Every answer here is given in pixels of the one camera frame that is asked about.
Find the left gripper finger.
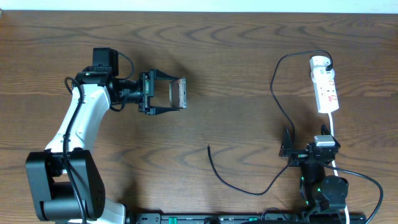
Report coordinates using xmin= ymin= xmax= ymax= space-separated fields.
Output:
xmin=152 ymin=106 xmax=179 ymax=115
xmin=154 ymin=70 xmax=178 ymax=82

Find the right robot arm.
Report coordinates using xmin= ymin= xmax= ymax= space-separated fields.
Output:
xmin=279 ymin=126 xmax=349 ymax=222

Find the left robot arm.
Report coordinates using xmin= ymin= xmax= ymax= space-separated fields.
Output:
xmin=25 ymin=65 xmax=187 ymax=223

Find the white USB charger plug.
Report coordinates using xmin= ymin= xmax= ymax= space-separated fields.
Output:
xmin=310 ymin=55 xmax=331 ymax=70

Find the white power strip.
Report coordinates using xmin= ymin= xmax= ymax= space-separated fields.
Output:
xmin=311 ymin=67 xmax=339 ymax=114

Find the black USB charging cable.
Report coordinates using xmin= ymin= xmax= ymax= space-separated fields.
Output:
xmin=207 ymin=50 xmax=334 ymax=197

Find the white power strip cord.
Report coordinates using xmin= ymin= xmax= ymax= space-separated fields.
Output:
xmin=328 ymin=112 xmax=350 ymax=224

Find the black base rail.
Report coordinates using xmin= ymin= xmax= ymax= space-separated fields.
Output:
xmin=126 ymin=212 xmax=368 ymax=224

